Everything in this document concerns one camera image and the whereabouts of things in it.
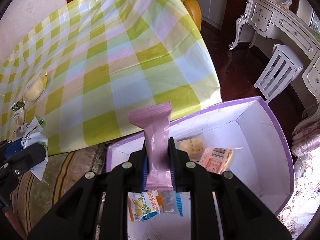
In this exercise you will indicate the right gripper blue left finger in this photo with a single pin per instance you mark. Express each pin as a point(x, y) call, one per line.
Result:
point(145, 168)

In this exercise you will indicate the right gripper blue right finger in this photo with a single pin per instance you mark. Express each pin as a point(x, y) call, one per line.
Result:
point(172, 161)

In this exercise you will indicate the white green snack packet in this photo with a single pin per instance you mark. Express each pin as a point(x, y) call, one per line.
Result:
point(33, 137)

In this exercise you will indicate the orange lemon snack packet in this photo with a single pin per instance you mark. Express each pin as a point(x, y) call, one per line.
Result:
point(145, 205)

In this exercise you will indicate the pink snack bar packet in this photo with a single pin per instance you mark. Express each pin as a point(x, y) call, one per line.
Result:
point(155, 121)

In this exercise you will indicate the red white wafer packet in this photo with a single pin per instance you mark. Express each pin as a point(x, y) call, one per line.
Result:
point(216, 160)

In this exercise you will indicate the round bread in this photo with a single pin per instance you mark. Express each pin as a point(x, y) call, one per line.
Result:
point(35, 87)

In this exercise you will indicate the pale round pastry in bag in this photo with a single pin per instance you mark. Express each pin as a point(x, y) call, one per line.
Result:
point(194, 147)

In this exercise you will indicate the clear packet with blue strip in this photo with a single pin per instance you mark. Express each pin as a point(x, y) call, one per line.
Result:
point(172, 203)

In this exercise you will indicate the striped beige sofa cushion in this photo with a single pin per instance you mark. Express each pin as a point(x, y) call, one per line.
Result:
point(33, 198)

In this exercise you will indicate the small green white packet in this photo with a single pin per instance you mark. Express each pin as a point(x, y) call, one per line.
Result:
point(18, 114)

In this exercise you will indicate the purple white cardboard box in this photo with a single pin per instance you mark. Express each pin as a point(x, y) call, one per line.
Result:
point(244, 137)

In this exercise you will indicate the green checkered tablecloth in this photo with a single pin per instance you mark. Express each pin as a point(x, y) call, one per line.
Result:
point(104, 59)

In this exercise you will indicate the pink floral bedding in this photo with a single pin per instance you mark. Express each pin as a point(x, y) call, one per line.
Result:
point(304, 202)

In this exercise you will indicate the white slatted stool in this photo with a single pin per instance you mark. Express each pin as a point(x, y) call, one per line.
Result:
point(283, 67)

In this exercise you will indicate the white ornate dressing table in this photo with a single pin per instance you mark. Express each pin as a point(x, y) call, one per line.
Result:
point(272, 21)

